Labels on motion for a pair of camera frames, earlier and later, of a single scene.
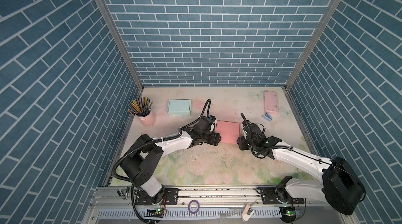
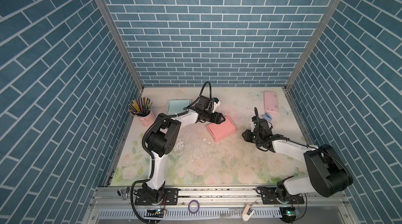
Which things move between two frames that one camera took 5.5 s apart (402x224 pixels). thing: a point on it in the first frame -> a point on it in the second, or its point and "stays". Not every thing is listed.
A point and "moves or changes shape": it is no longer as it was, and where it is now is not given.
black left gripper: (215, 138) -> (217, 121)
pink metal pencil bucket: (148, 121) stays
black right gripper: (240, 143) -> (246, 135)
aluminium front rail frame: (121, 205) stays
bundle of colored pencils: (140, 107) stays
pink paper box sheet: (230, 131) moves or changes shape
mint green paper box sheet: (179, 107) stays
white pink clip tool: (245, 216) stays
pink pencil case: (270, 102) stays
